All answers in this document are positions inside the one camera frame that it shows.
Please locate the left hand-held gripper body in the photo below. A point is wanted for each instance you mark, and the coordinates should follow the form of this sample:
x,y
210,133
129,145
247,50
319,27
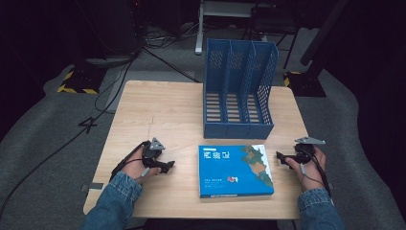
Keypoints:
x,y
152,154

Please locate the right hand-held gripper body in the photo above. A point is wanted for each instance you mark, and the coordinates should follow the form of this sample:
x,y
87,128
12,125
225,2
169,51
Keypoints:
x,y
305,150

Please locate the blue book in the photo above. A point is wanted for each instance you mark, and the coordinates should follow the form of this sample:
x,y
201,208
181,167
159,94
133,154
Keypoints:
x,y
234,172

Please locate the blue plastic file rack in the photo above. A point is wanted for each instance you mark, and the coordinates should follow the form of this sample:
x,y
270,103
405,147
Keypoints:
x,y
237,96

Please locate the person's left hand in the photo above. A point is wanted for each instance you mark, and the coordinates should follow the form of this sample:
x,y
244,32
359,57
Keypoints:
x,y
134,166

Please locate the person's right hand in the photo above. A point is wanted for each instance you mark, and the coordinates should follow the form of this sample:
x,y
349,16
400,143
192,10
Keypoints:
x,y
312,174

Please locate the black base with yellow stripes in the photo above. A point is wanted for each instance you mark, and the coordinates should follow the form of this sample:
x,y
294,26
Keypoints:
x,y
304,84
81,81

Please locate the grey tape strip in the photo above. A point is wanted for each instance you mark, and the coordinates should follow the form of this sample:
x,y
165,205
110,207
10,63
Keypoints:
x,y
93,186

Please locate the black tape floor mark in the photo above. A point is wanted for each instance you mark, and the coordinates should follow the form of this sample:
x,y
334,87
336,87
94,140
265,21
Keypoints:
x,y
87,124

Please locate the white metal stand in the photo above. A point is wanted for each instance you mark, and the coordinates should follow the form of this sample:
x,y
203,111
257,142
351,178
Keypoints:
x,y
204,19

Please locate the black slanted post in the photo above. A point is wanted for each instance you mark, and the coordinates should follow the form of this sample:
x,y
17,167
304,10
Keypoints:
x,y
322,32

